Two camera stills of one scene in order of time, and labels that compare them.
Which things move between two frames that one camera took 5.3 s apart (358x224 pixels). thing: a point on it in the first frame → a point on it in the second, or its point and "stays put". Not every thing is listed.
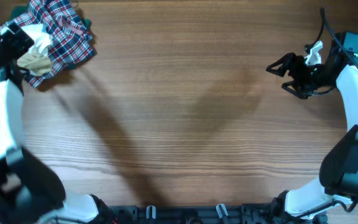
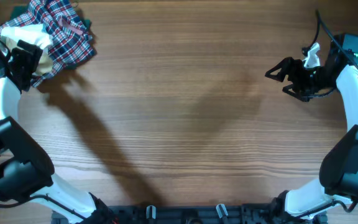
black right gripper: [301, 74] stays put
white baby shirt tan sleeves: [37, 60] stays put
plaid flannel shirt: [71, 38] stays put
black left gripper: [18, 39] → [32, 61]
